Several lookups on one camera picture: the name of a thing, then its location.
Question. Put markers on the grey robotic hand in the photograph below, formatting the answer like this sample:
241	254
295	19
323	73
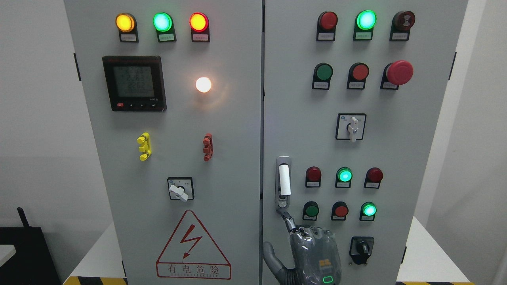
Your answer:
315	254

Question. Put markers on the silver door handle lock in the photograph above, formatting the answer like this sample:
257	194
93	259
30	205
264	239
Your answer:
282	182

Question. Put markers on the grey right cabinet door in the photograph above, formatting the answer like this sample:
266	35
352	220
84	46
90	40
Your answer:
300	122

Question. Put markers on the grey cabinet door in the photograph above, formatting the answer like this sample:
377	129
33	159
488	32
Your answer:
300	122
226	188

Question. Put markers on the grey left cabinet door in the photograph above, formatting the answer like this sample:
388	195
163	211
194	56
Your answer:
226	188

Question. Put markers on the green indicator light left door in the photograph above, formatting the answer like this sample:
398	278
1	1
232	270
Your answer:
164	27

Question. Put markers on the green push button lower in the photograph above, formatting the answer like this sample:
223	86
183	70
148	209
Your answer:
310	211

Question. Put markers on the green push button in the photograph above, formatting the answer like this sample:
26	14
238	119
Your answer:
310	211
322	76

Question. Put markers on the red push button lower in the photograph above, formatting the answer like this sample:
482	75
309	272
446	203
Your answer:
339	211

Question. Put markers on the red push button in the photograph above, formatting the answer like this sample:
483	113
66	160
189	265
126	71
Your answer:
357	75
339	211

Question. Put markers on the green lit button lower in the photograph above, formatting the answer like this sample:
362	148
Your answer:
368	211

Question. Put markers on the yellow black hazard tape right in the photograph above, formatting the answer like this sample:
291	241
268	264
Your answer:
432	283

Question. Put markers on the yellow black hazard tape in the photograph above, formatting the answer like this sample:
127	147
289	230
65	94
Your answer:
84	280
432	283

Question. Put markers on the dark red indicator light left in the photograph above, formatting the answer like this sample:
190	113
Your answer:
313	177

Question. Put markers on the dark red indicator light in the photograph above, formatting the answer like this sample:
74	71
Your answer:
373	178
313	177

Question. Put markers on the green lit indicator light middle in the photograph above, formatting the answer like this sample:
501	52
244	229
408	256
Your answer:
343	178

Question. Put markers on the dark red indicator light right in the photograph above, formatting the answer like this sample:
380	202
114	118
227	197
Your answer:
373	178

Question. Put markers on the red electric hazard warning sticker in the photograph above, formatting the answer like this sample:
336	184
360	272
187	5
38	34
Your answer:
192	253

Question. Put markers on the red terminal clip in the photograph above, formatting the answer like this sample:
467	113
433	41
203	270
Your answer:
207	147

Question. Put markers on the green push button upper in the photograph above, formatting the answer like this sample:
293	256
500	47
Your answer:
322	76

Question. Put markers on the red push button upper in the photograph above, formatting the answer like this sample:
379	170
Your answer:
357	75

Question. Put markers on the red emergency stop button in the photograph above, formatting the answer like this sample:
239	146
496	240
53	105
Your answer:
396	74

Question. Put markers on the white glowing indicator light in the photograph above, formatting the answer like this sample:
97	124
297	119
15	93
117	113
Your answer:
203	84

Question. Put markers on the yellow terminal clip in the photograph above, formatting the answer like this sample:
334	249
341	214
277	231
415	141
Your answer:
144	146

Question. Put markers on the red indicator light top right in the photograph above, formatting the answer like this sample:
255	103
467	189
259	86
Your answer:
326	26

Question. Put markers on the green indicator light top right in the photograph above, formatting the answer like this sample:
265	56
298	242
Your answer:
364	25

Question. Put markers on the yellow black hazard tape left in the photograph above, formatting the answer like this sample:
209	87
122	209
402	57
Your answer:
84	280

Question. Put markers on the black digital power meter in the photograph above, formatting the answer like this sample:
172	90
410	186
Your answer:
135	83

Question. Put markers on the dark red buzzer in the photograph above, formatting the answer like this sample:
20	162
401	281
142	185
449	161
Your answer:
402	23

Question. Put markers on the red lit indicator light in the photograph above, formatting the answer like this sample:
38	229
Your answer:
200	27

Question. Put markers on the black box with antenna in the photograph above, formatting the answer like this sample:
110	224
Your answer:
32	263

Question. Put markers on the yellow indicator light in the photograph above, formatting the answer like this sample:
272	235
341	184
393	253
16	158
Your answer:
127	27

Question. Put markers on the black rotary selector switch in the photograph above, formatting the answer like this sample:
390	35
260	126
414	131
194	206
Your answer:
361	249

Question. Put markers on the white selector switch upper right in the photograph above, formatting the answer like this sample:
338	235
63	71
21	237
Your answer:
350	126

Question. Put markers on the white selector switch left door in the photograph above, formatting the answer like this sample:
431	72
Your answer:
181	188

